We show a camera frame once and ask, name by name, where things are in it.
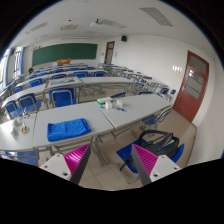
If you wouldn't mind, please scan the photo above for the blue folded towel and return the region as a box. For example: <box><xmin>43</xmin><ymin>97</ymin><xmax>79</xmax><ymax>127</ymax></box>
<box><xmin>47</xmin><ymin>118</ymin><xmax>91</xmax><ymax>142</ymax></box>

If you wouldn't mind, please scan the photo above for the red-brown door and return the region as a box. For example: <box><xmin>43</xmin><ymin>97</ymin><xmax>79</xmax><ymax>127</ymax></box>
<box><xmin>173</xmin><ymin>51</ymin><xmax>209</xmax><ymax>122</ymax></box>
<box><xmin>104</xmin><ymin>41</ymin><xmax>115</xmax><ymax>64</ymax></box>

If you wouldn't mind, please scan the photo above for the grey desk left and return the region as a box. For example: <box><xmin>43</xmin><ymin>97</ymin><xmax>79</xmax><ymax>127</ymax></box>
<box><xmin>0</xmin><ymin>113</ymin><xmax>36</xmax><ymax>152</ymax></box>

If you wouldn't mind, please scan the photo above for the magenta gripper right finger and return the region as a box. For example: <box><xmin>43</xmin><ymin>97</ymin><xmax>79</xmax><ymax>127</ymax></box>
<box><xmin>131</xmin><ymin>144</ymin><xmax>181</xmax><ymax>185</ymax></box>

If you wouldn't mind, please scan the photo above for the second row grey desk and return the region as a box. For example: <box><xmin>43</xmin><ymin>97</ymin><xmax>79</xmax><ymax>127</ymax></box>
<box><xmin>44</xmin><ymin>77</ymin><xmax>133</xmax><ymax>97</ymax></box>

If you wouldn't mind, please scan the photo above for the grey desk with towel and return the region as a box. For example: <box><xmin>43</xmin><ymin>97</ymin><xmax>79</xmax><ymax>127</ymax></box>
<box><xmin>33</xmin><ymin>102</ymin><xmax>114</xmax><ymax>149</ymax></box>

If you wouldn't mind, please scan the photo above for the blue chair behind desk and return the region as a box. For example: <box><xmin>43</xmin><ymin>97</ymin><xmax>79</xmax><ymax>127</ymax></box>
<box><xmin>49</xmin><ymin>88</ymin><xmax>76</xmax><ymax>107</ymax></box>

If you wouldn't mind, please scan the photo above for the red-brown near door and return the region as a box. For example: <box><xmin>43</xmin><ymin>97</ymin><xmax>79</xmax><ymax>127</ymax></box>
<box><xmin>173</xmin><ymin>51</ymin><xmax>209</xmax><ymax>122</ymax></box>

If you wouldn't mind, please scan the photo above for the blue chair right of desk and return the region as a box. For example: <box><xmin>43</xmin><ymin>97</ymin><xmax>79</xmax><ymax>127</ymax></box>
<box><xmin>142</xmin><ymin>108</ymin><xmax>171</xmax><ymax>130</ymax></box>

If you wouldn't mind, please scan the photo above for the blue chair under backpack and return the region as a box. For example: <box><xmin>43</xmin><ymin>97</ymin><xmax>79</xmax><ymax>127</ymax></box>
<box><xmin>115</xmin><ymin>139</ymin><xmax>185</xmax><ymax>185</ymax></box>

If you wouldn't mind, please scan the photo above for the green white box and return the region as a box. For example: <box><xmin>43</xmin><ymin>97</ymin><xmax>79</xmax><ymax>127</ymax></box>
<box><xmin>97</xmin><ymin>97</ymin><xmax>113</xmax><ymax>105</ymax></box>

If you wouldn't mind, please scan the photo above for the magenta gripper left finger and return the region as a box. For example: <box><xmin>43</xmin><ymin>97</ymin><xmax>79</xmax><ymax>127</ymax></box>
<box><xmin>41</xmin><ymin>144</ymin><xmax>91</xmax><ymax>184</ymax></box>

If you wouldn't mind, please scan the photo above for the blue chair far left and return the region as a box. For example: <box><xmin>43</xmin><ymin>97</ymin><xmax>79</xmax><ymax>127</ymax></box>
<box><xmin>5</xmin><ymin>100</ymin><xmax>22</xmax><ymax>118</ymax></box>

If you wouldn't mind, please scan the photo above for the white small box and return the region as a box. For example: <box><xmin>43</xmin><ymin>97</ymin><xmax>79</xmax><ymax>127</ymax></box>
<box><xmin>105</xmin><ymin>101</ymin><xmax>112</xmax><ymax>109</ymax></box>

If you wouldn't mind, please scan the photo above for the ceiling projector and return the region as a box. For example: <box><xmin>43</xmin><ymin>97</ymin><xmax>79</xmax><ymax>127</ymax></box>
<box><xmin>90</xmin><ymin>19</ymin><xmax>103</xmax><ymax>27</ymax></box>

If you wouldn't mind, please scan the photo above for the grey desk right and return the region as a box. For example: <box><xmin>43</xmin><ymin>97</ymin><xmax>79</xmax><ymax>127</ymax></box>
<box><xmin>97</xmin><ymin>94</ymin><xmax>171</xmax><ymax>137</ymax></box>

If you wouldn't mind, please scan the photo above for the green chalkboard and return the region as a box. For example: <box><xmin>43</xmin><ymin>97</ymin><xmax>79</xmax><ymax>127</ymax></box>
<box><xmin>32</xmin><ymin>43</ymin><xmax>98</xmax><ymax>66</ymax></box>

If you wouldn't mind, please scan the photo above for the red-brown far door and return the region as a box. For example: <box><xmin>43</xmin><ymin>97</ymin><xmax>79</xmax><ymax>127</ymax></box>
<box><xmin>104</xmin><ymin>41</ymin><xmax>115</xmax><ymax>64</ymax></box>

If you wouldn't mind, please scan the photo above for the orange lectern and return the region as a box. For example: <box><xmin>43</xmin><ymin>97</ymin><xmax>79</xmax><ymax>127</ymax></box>
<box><xmin>57</xmin><ymin>58</ymin><xmax>71</xmax><ymax>65</ymax></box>

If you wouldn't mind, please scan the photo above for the black wall speaker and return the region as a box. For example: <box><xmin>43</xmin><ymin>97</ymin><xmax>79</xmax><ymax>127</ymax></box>
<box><xmin>121</xmin><ymin>36</ymin><xmax>127</xmax><ymax>42</ymax></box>

